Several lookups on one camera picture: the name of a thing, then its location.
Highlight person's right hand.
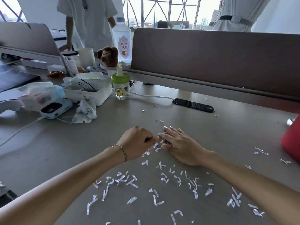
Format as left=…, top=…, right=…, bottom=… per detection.
left=158, top=126, right=212, bottom=167

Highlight person's left hand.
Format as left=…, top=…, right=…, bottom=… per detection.
left=116, top=126, right=159, bottom=162

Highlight person's right forearm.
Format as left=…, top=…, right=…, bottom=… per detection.
left=201, top=151, right=300, bottom=225

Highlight person's left forearm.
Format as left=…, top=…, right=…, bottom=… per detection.
left=0, top=147, right=125, bottom=225

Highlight scattered white paper shreds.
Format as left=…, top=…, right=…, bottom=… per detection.
left=86, top=97, right=293, bottom=225

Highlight small green-capped clear bottle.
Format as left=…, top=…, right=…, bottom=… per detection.
left=111, top=66, right=131, bottom=100

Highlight crumpled white wrapper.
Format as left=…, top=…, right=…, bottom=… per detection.
left=71, top=98, right=97, bottom=125

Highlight white plastic storage box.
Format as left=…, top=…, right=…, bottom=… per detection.
left=62, top=72, right=113, bottom=106

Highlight brown desk divider panel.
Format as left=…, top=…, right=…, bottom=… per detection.
left=130, top=28, right=300, bottom=101

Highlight black eyeglasses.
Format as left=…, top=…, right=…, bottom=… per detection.
left=78, top=79, right=98, bottom=93

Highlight white round stand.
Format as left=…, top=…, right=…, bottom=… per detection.
left=98, top=63, right=118, bottom=76

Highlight brown monkey plush toy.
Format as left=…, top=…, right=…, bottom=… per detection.
left=96, top=46, right=119, bottom=66

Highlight small white blue device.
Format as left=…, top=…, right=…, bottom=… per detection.
left=40, top=99, right=73, bottom=120

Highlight clear plastic water bottle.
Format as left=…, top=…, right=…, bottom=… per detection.
left=112, top=17, right=132, bottom=64

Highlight white cylindrical cup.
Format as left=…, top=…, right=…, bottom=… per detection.
left=78, top=47, right=96, bottom=69

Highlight red container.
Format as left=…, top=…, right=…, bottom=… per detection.
left=281, top=114, right=300, bottom=162

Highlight clear jar with black lid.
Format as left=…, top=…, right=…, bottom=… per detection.
left=62, top=50, right=80, bottom=77

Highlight orange snack packet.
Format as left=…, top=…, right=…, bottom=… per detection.
left=46, top=70, right=66, bottom=78

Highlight soft tissue packet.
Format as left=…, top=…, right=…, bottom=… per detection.
left=18, top=82, right=66, bottom=112

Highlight white curved object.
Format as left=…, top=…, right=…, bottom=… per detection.
left=0, top=99, right=24, bottom=114

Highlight black desk mat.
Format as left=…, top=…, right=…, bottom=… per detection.
left=0, top=69, right=47, bottom=93

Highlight thin wrist bracelet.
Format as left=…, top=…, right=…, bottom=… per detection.
left=112, top=144, right=128, bottom=162

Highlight black desk cable cover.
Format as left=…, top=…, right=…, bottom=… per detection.
left=172, top=98, right=215, bottom=113

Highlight white power cable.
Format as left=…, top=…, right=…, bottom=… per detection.
left=128, top=91, right=176, bottom=101

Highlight window lattice frame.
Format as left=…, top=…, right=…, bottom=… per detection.
left=122, top=0, right=223, bottom=28

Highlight thin white device cable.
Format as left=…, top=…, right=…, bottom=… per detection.
left=0, top=115, right=45, bottom=147

